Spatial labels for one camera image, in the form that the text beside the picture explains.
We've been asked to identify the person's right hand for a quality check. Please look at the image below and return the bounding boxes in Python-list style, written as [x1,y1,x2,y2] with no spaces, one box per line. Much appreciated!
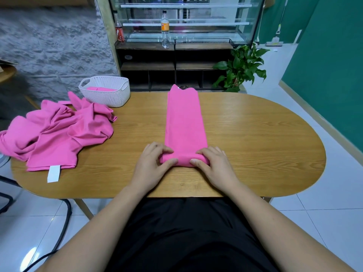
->
[189,145,242,194]

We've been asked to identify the person's left hand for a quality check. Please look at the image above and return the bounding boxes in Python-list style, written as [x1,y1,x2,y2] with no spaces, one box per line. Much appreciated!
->
[129,141,180,194]

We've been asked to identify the pink towel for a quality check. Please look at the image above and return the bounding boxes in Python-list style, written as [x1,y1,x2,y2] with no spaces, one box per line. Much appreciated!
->
[85,86,118,93]
[159,83,211,168]

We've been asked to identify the white woven plastic basket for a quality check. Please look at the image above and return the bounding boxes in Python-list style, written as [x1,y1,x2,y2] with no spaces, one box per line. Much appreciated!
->
[78,74,132,108]

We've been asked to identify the pile of pink cloths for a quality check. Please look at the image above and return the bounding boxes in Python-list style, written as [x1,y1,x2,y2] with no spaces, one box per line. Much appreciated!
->
[0,90,118,184]

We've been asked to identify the person's left forearm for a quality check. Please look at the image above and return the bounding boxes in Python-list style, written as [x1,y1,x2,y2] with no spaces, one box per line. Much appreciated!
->
[35,184,149,272]

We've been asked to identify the person's right forearm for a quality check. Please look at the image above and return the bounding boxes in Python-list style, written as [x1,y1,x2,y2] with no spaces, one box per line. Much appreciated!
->
[226,181,355,272]

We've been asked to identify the green potted plant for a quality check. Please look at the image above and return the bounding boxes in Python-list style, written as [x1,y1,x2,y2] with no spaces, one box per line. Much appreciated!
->
[212,43,271,93]

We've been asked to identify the red label cola bottle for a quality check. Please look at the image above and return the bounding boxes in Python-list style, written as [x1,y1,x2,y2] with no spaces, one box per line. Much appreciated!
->
[115,22,126,43]

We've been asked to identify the clear bottle with orange label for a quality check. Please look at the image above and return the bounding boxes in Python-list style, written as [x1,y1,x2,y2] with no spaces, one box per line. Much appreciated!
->
[160,10,171,50]

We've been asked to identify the white mop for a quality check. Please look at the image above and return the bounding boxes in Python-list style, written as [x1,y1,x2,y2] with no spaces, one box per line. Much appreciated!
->
[264,0,288,48]

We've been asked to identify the glass display case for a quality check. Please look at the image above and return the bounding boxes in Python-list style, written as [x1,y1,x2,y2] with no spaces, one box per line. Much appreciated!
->
[107,0,265,46]

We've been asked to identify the small round wooden side table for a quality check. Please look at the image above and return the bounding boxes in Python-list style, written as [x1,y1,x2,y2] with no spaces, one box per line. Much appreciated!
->
[0,61,18,84]

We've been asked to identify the black floor cable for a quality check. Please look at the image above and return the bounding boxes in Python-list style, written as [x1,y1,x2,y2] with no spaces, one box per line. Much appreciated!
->
[22,198,73,272]

